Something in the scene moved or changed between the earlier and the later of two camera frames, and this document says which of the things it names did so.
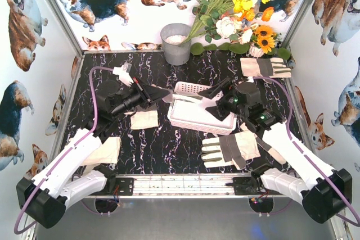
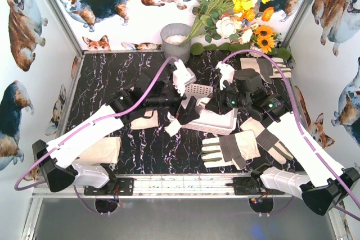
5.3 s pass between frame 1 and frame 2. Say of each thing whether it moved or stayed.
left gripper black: moved
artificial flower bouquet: stayed
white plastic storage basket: stayed
